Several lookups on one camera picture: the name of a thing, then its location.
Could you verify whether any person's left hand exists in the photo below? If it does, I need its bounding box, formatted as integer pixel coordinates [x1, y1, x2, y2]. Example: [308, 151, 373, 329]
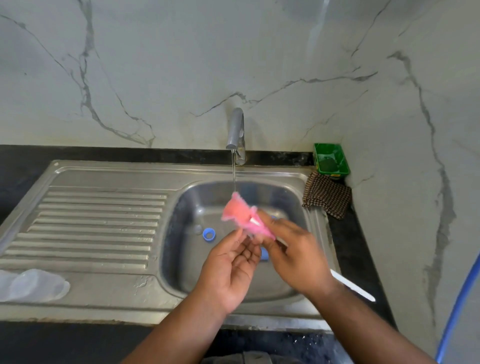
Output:
[194, 227, 262, 315]

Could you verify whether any chrome faucet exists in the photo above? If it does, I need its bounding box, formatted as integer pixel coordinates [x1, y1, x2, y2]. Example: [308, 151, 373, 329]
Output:
[226, 107, 247, 166]

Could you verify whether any pink brush with white handle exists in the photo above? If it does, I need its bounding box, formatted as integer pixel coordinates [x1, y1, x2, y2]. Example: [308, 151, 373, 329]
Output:
[221, 191, 376, 303]

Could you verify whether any person's left forearm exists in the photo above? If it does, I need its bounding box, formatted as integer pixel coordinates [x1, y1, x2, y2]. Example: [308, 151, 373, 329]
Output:
[121, 289, 229, 364]

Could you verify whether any person's right hand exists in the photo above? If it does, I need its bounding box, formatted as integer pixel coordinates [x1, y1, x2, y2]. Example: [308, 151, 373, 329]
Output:
[256, 209, 339, 301]

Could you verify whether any clear plastic bottle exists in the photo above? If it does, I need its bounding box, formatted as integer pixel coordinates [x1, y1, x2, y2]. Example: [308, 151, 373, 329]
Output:
[0, 268, 71, 303]

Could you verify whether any blue hose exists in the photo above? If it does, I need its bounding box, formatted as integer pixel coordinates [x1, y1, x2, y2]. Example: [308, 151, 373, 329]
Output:
[435, 253, 480, 364]

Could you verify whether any person's dark clothing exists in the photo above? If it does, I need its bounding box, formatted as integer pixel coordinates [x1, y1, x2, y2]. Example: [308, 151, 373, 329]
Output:
[200, 350, 302, 364]

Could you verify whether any green plastic tray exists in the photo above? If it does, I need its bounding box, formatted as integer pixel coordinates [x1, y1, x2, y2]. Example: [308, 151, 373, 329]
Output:
[313, 143, 351, 178]

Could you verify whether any brown checkered cloth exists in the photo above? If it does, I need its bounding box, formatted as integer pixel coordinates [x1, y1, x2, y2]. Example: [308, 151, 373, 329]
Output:
[302, 172, 352, 220]

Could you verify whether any dark round scrubber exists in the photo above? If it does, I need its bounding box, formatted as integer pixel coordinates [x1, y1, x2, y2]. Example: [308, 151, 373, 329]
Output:
[318, 155, 338, 174]

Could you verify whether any stainless steel sink with drainboard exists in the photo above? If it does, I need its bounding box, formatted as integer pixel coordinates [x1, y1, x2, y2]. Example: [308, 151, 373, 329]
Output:
[0, 160, 343, 331]

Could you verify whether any person's right forearm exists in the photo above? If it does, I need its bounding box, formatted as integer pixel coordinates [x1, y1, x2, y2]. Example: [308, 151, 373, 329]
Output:
[310, 280, 438, 364]

